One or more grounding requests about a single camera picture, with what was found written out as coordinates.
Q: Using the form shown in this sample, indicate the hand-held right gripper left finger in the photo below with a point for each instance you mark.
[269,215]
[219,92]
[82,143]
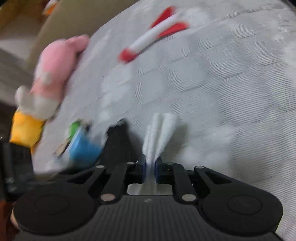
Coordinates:
[142,169]

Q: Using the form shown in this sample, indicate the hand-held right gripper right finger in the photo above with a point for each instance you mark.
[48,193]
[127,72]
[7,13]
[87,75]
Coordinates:
[159,170]

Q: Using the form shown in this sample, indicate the black round container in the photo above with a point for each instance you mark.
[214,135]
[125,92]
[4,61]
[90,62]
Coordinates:
[120,143]

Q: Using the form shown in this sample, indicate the white wet wipe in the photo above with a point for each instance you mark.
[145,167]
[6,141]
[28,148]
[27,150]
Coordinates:
[159,132]

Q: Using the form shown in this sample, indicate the blue wet wipes packet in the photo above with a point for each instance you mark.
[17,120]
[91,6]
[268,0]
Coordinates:
[85,148]

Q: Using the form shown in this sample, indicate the yellow plush toy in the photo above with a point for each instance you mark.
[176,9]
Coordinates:
[25,129]

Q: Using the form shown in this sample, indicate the knitted flower pot toy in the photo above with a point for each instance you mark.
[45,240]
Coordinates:
[74,128]

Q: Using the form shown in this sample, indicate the white quilted mattress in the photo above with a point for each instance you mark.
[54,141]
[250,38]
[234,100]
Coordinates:
[208,92]

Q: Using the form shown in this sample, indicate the pink rabbit plush toy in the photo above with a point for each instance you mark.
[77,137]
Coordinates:
[57,76]

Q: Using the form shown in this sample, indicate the red white rocket plush toy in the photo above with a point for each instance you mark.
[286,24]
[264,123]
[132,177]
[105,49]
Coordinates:
[150,37]

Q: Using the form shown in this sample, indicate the beige headboard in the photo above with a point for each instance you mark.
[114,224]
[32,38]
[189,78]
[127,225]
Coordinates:
[69,20]

